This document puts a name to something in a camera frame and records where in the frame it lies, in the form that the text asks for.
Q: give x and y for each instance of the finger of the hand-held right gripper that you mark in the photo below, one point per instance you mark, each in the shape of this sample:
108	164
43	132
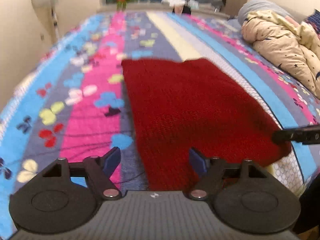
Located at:
297	136

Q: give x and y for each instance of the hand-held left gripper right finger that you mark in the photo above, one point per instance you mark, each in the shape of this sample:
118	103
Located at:
197	160

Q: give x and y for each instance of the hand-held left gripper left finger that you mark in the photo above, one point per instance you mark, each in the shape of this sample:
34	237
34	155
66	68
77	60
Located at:
111	160

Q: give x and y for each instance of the red knitted sweater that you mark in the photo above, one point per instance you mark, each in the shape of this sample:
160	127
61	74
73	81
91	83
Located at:
190	115

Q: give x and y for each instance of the white clothes pile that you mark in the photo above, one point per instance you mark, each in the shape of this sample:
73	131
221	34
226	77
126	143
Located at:
173	0

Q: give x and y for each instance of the floral striped blanket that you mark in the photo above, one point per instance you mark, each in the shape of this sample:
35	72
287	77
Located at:
82	110

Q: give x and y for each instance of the star print cream quilt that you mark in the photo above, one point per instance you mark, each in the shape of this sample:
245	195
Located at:
282	45

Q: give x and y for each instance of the dark blue printed cloth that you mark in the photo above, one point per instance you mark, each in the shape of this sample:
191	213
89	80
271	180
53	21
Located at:
313	21

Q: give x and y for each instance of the grey pillow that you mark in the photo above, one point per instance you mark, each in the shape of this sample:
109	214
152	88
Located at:
260	7

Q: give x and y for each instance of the pink and black cloth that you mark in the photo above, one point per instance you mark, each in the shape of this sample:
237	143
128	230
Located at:
182	10

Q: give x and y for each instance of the tissue pack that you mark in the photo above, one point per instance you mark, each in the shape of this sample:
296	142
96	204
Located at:
194	3

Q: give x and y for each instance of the window sill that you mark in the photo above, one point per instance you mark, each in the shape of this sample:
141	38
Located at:
150	8

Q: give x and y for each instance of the wall power outlet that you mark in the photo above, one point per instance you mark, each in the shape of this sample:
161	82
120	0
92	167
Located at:
42	37

